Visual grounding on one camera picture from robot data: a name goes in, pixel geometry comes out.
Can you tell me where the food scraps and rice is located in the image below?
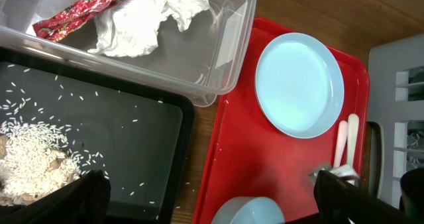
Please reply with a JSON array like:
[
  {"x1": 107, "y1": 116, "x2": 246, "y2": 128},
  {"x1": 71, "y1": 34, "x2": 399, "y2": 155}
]
[{"x1": 0, "y1": 63, "x2": 110, "y2": 207}]

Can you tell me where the red snack wrapper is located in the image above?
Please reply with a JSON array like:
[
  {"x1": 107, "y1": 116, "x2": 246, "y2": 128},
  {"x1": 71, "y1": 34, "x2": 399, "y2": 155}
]
[{"x1": 32, "y1": 0, "x2": 124, "y2": 42}]

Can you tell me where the clear plastic waste bin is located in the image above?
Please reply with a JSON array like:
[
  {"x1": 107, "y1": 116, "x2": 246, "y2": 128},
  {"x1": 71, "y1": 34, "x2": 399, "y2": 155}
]
[{"x1": 1, "y1": 0, "x2": 256, "y2": 107}]

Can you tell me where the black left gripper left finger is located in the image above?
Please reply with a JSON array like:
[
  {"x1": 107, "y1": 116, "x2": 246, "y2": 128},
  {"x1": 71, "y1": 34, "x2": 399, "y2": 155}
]
[{"x1": 1, "y1": 170, "x2": 111, "y2": 224}]

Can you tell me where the white plastic fork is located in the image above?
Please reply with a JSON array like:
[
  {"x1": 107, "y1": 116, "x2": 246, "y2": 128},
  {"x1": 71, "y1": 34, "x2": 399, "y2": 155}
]
[{"x1": 333, "y1": 121, "x2": 348, "y2": 168}]

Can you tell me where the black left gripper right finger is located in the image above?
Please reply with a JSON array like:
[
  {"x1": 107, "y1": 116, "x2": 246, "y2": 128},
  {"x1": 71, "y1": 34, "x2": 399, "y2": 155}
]
[{"x1": 313, "y1": 170, "x2": 418, "y2": 224}]

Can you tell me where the white tissue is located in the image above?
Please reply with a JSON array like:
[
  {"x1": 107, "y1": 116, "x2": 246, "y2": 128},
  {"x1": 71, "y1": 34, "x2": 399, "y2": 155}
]
[{"x1": 88, "y1": 0, "x2": 210, "y2": 58}]

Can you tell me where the white plastic spoon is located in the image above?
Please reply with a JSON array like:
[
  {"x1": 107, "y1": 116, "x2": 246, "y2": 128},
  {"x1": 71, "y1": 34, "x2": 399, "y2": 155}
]
[{"x1": 346, "y1": 113, "x2": 359, "y2": 176}]

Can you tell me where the light blue plate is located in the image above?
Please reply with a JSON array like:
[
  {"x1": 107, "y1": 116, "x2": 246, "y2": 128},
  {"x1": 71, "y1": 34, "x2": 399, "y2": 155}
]
[{"x1": 254, "y1": 32, "x2": 345, "y2": 139}]

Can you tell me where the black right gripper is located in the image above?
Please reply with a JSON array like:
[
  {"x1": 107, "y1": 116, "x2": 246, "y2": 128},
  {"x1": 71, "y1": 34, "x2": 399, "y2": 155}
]
[{"x1": 399, "y1": 168, "x2": 424, "y2": 221}]

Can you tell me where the black food waste tray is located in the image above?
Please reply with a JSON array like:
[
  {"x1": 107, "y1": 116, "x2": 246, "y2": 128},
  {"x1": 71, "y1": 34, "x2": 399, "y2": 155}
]
[{"x1": 1, "y1": 48, "x2": 195, "y2": 223}]

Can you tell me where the light blue bowl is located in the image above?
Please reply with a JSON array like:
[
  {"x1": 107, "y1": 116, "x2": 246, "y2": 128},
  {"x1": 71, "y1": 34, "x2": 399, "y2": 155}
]
[{"x1": 211, "y1": 197, "x2": 286, "y2": 224}]

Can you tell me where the grey dishwasher rack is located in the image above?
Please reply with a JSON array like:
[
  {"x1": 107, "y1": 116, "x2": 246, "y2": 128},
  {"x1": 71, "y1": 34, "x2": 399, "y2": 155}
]
[{"x1": 368, "y1": 34, "x2": 423, "y2": 207}]

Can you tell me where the red plastic tray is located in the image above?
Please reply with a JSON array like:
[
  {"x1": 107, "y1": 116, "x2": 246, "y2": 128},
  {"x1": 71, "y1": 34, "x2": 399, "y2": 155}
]
[{"x1": 191, "y1": 17, "x2": 371, "y2": 224}]

